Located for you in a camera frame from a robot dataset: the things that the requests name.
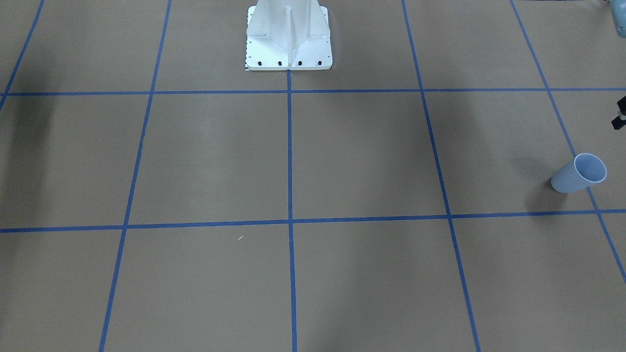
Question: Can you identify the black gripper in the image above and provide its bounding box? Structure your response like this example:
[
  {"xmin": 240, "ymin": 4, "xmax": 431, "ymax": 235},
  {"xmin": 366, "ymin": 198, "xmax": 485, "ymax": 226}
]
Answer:
[{"xmin": 612, "ymin": 96, "xmax": 626, "ymax": 130}]

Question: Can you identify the light blue plastic cup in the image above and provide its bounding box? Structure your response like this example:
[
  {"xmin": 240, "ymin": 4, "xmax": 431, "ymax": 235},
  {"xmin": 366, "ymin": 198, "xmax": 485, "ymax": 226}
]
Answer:
[{"xmin": 550, "ymin": 153, "xmax": 607, "ymax": 194}]

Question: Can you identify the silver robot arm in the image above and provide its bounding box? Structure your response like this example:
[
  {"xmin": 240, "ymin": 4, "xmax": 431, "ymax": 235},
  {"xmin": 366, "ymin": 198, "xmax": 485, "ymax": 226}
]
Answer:
[{"xmin": 609, "ymin": 0, "xmax": 626, "ymax": 130}]

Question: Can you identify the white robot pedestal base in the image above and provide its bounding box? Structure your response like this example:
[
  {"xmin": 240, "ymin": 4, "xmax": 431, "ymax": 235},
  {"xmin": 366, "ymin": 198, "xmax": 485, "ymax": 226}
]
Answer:
[{"xmin": 245, "ymin": 0, "xmax": 333, "ymax": 71}]

